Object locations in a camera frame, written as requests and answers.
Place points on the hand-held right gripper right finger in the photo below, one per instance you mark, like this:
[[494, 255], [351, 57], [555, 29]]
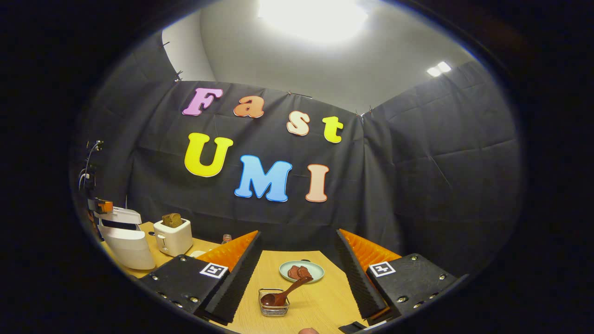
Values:
[[355, 278]]

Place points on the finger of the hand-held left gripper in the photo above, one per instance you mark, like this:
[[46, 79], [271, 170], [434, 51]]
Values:
[[104, 206]]

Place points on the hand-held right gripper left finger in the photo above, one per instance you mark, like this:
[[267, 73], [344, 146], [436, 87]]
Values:
[[234, 287]]

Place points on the white rice cooker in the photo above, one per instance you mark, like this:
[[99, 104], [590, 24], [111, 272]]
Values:
[[130, 248]]

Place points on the brown wooden spoon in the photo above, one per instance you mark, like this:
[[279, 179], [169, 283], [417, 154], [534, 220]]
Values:
[[283, 293]]

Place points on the pale green plate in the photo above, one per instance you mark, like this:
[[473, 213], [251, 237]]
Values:
[[315, 269]]

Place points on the clear bottle red label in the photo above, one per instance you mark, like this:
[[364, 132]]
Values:
[[226, 239]]

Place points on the red meat slices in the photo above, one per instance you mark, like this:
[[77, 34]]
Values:
[[298, 272]]

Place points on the white toaster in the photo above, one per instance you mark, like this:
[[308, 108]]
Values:
[[174, 239]]

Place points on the small ceiling light panel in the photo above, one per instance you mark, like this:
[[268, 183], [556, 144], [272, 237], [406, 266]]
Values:
[[439, 68]]

